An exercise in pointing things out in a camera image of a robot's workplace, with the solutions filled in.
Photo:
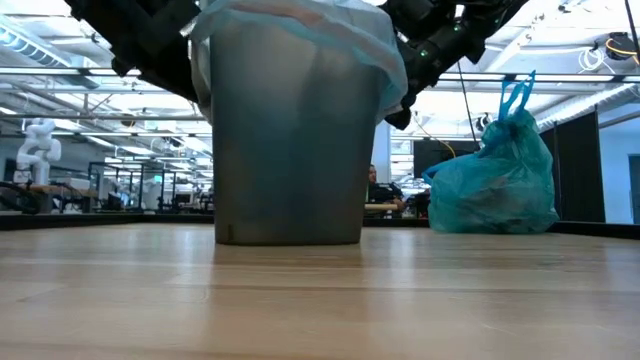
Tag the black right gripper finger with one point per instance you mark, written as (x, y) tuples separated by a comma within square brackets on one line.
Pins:
[(400, 117)]

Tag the light blue trash bag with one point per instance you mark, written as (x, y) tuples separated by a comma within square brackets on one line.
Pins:
[(350, 35)]

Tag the teal trash bag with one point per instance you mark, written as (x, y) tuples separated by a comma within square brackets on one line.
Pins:
[(495, 190)]

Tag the gray trash bin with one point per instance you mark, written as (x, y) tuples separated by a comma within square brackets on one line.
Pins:
[(295, 175)]

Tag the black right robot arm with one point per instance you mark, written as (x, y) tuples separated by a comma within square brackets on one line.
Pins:
[(495, 15)]

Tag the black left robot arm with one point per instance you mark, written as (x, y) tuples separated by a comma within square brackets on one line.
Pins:
[(125, 20)]

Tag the thin black pole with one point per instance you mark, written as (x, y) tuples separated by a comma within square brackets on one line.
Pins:
[(467, 102)]

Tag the person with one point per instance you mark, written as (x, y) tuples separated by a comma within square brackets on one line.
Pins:
[(385, 192)]

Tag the wooden background table top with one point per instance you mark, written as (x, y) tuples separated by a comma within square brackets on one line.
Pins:
[(382, 206)]

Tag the long ceiling light strip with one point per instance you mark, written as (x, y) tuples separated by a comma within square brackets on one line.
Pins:
[(550, 77)]

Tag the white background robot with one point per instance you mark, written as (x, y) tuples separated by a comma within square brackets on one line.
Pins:
[(37, 150)]

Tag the wooden background workbench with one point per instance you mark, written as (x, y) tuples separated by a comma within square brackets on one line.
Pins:
[(65, 191)]

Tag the silver ventilation duct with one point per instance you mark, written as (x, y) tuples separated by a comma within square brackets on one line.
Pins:
[(575, 107)]

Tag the black metal table frame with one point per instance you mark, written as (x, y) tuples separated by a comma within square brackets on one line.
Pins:
[(100, 220)]

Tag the black partition wall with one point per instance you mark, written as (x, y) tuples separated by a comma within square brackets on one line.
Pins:
[(580, 170)]

